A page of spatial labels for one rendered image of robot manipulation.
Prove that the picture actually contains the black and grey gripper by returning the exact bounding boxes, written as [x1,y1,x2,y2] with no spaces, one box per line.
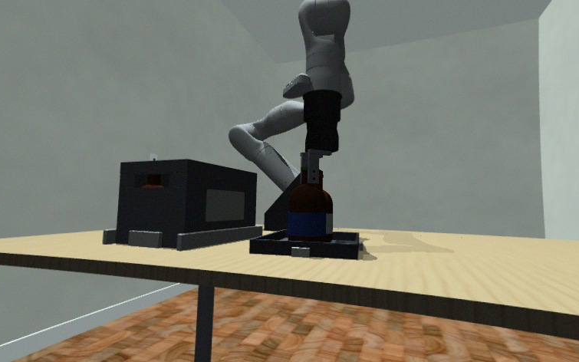
[283,66,342,184]

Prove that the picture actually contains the brown bottle with blue label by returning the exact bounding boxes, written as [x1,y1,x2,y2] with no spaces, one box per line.
[288,166,327,242]

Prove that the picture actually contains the grey bottle crate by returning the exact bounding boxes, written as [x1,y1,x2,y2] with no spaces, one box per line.
[115,159,257,248]

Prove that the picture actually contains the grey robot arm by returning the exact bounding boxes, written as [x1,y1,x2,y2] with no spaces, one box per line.
[229,0,354,192]

